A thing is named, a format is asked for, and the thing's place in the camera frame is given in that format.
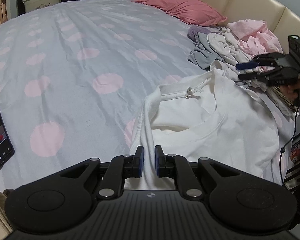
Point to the white t-shirt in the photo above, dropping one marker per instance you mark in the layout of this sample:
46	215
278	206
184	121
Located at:
215	135

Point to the pink crinkled shirt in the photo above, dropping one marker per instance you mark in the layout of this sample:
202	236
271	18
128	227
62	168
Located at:
255	37

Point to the bed with polka dot sheet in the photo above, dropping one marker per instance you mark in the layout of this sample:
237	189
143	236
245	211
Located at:
77	80

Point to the beige padded headboard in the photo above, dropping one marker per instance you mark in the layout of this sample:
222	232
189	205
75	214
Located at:
252	5

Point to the person's right hand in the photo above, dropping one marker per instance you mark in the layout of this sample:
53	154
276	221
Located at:
288	90

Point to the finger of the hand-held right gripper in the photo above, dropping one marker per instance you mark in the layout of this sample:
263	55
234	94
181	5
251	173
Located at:
250	76
245	66

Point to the pink pillow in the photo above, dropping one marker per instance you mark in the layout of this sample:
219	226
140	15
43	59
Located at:
190	7

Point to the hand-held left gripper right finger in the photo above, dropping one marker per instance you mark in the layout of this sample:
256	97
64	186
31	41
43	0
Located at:
158	162

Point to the black smartphone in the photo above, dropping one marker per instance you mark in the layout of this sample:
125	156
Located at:
0	140

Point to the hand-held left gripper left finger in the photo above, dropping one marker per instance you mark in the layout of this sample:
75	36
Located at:
140	162

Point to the brown striped garment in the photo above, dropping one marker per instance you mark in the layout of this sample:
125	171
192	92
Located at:
280	97

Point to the grey garment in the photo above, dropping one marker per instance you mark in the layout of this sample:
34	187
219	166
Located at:
202	52

